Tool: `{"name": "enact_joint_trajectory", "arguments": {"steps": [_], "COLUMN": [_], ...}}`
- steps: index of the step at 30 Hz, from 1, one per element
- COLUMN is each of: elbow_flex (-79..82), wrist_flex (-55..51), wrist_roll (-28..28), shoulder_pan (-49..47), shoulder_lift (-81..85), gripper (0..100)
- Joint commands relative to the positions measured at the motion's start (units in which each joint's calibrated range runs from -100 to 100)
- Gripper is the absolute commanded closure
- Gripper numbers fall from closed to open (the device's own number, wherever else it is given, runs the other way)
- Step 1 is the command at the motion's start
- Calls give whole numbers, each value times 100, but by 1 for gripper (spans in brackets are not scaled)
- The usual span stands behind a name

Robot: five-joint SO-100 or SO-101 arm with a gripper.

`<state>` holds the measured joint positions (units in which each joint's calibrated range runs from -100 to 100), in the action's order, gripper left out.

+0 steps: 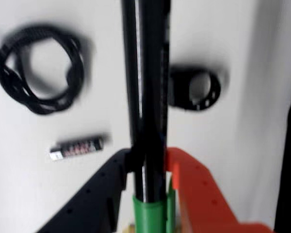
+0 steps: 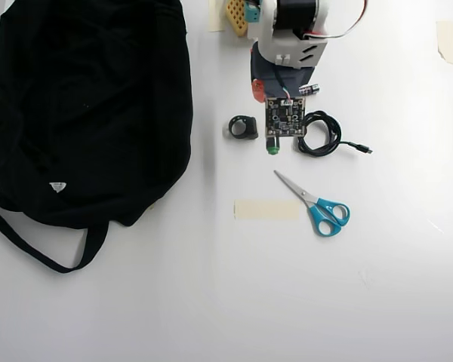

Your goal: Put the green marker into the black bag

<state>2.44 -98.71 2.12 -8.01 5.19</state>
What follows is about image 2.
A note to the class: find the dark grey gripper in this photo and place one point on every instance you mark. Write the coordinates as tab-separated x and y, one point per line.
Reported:
261	80

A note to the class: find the green marker pen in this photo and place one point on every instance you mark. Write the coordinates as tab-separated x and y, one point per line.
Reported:
272	149

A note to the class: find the white grey teal robot arm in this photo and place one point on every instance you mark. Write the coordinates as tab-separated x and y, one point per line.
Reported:
287	45

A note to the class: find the black fabric bag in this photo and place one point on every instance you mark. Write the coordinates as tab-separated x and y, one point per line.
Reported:
90	113

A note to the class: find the black aaa battery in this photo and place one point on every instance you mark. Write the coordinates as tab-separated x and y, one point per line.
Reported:
312	89

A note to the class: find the yellow perforated base part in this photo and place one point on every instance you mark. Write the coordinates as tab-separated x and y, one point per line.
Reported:
236	17

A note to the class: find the wide beige masking tape strip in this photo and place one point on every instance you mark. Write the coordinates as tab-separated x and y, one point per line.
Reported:
268	210

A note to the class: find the camera circuit board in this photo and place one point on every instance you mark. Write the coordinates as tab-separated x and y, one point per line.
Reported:
285	117

